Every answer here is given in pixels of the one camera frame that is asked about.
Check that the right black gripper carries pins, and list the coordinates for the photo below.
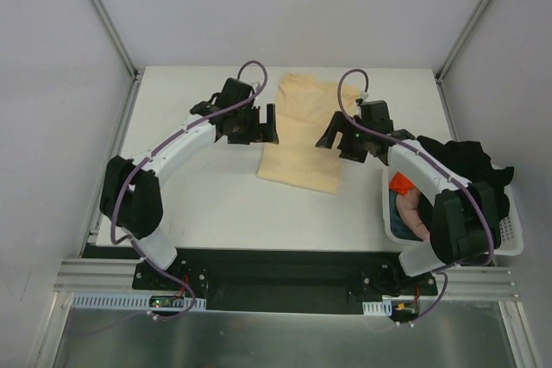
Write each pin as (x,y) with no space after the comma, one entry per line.
(348,144)

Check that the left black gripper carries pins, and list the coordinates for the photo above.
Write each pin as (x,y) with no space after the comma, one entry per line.
(252,127)

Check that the cream yellow t shirt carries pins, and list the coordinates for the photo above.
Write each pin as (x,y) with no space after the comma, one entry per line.
(304,107)

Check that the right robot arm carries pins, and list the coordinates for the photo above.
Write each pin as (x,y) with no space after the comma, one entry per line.
(460,196)

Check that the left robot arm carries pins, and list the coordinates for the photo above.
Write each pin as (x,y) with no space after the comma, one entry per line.
(131,195)

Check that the orange t shirt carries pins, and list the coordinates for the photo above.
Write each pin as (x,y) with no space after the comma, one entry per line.
(400,184)

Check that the pink garment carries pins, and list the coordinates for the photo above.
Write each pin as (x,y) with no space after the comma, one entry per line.
(407,207)

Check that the blue garment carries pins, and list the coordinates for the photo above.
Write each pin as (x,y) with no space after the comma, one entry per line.
(398,228)

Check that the black t shirt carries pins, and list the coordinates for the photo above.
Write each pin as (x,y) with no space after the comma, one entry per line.
(487,183)

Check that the white laundry basket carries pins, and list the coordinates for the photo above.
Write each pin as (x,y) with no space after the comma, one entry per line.
(510,228)

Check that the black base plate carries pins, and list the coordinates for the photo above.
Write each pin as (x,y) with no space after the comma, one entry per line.
(297,282)

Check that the right white cable duct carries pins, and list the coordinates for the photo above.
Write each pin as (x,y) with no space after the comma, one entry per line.
(383,308)

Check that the white cable duct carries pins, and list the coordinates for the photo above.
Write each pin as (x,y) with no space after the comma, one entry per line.
(114,301)
(383,308)

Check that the left aluminium frame post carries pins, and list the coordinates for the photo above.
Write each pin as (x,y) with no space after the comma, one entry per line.
(114,38)

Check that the aluminium frame post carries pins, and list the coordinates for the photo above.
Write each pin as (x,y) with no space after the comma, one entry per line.
(114,38)
(461,40)

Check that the left white cable duct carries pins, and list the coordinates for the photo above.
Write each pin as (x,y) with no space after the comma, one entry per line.
(114,301)

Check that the right aluminium frame post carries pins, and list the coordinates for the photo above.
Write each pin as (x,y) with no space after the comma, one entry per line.
(461,40)

